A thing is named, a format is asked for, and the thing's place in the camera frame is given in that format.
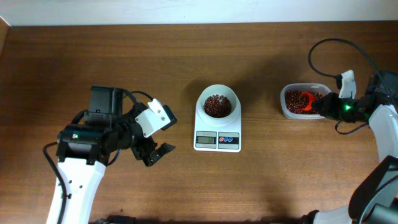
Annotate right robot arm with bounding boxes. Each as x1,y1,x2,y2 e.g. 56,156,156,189
299,70,397,224

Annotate white digital kitchen scale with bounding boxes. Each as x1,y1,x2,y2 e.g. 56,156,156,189
193,99,242,152

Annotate left black cable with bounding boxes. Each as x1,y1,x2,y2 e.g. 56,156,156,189
42,142,68,224

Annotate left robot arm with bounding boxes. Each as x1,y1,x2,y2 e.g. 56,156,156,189
43,86,177,223

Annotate white round bowl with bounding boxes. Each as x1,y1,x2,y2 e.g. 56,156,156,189
198,84,240,119

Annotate orange measuring scoop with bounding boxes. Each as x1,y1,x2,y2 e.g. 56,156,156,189
300,91,315,111

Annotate red adzuki beans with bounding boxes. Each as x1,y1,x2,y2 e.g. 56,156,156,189
285,90,323,114

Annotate beans in white bowl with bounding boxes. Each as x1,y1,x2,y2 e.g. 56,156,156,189
203,95,232,118

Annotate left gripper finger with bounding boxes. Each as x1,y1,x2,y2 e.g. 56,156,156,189
162,105,177,131
146,143,176,167

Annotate clear plastic container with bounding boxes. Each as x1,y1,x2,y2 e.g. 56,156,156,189
280,83,331,120

